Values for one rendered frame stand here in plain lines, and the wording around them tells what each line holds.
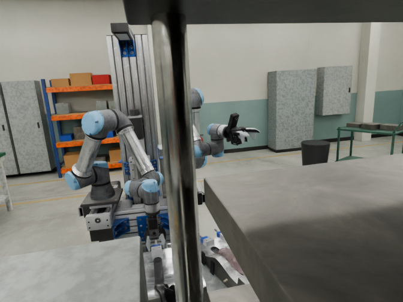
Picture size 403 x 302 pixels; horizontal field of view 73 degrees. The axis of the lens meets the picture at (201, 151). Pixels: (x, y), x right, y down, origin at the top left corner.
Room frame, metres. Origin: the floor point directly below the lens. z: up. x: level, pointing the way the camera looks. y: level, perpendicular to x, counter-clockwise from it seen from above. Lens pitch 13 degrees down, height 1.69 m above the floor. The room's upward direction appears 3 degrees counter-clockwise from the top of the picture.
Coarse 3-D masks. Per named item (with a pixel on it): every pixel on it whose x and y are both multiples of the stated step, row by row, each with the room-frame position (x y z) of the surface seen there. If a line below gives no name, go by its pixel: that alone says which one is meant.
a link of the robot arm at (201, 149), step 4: (196, 132) 1.54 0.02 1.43; (196, 136) 1.52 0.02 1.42; (196, 140) 1.50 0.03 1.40; (200, 140) 1.51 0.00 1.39; (196, 144) 1.49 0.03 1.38; (200, 144) 1.49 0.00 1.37; (204, 144) 1.50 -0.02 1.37; (208, 144) 1.51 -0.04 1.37; (196, 148) 1.46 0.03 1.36; (200, 148) 1.47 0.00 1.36; (204, 148) 1.48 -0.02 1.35; (208, 148) 1.50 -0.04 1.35; (196, 152) 1.45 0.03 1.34; (200, 152) 1.46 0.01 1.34; (204, 152) 1.48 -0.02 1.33; (208, 152) 1.49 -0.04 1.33; (196, 156) 1.46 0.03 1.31; (200, 156) 1.48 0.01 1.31
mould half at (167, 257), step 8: (168, 248) 1.25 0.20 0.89; (144, 256) 1.19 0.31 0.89; (152, 256) 1.19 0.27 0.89; (160, 256) 1.18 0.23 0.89; (168, 256) 1.18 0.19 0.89; (152, 264) 1.13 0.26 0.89; (168, 264) 1.12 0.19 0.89; (152, 272) 1.08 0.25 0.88; (168, 272) 1.07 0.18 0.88; (152, 280) 1.01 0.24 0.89; (168, 280) 0.97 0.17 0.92; (152, 288) 0.91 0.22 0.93; (152, 296) 0.87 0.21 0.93
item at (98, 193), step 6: (96, 186) 1.60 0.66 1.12; (102, 186) 1.60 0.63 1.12; (108, 186) 1.63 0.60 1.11; (96, 192) 1.59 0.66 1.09; (102, 192) 1.59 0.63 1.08; (108, 192) 1.62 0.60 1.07; (114, 192) 1.65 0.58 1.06; (96, 198) 1.58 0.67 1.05; (102, 198) 1.58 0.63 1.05; (108, 198) 1.60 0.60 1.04
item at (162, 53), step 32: (160, 32) 0.47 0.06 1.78; (160, 64) 0.47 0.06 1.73; (160, 96) 0.48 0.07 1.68; (160, 128) 0.49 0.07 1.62; (192, 128) 0.49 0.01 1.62; (192, 160) 0.48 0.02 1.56; (192, 192) 0.48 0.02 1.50; (192, 224) 0.47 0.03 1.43; (192, 256) 0.47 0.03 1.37; (192, 288) 0.47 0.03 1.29
